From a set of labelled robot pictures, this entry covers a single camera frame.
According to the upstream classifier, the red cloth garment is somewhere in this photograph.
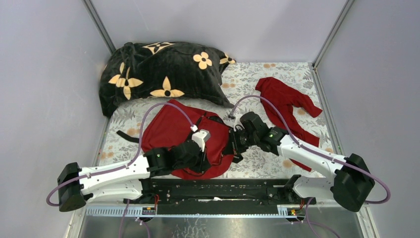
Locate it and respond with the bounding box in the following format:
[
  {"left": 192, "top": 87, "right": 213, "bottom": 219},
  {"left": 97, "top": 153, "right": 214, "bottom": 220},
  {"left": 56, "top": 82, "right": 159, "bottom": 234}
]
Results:
[{"left": 255, "top": 77, "right": 323, "bottom": 172}]

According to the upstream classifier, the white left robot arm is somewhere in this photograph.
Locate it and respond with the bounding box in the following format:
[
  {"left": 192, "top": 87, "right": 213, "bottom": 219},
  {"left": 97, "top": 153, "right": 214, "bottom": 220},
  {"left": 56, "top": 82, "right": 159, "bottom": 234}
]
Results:
[{"left": 57, "top": 129, "right": 210, "bottom": 212}]

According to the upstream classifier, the black floral blanket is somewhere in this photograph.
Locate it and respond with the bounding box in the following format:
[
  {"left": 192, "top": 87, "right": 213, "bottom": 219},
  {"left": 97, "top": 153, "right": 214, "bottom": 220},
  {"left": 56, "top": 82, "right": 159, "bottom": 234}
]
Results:
[{"left": 99, "top": 42, "right": 236, "bottom": 118}]

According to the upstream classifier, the red student backpack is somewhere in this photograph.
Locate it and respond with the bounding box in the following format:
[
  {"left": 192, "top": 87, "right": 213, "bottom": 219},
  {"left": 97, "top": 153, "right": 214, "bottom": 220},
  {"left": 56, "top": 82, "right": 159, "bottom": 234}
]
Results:
[{"left": 117, "top": 100, "right": 243, "bottom": 180}]

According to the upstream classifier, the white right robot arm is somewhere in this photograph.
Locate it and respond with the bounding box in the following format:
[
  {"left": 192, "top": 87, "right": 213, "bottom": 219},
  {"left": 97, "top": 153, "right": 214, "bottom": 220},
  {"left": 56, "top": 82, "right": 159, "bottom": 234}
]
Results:
[{"left": 229, "top": 112, "right": 375, "bottom": 212}]

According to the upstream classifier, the floral table mat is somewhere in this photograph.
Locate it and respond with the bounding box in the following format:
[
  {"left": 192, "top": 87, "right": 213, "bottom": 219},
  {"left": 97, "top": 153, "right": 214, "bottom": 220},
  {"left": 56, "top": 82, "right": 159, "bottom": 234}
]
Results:
[{"left": 95, "top": 62, "right": 340, "bottom": 179}]

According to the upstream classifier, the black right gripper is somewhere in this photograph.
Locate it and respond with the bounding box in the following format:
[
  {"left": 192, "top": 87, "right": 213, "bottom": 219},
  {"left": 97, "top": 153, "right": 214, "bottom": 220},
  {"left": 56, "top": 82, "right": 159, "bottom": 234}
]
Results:
[{"left": 223, "top": 127, "right": 259, "bottom": 156}]

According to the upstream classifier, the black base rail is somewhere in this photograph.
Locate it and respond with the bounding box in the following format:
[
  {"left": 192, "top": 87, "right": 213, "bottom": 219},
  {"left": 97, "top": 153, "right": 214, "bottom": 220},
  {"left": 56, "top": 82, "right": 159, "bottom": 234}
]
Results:
[{"left": 123, "top": 178, "right": 316, "bottom": 215}]

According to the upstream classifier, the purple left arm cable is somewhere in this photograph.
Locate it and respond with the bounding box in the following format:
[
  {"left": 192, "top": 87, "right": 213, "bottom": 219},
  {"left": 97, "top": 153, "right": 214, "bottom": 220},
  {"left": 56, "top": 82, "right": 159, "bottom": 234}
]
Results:
[{"left": 46, "top": 102, "right": 198, "bottom": 238}]

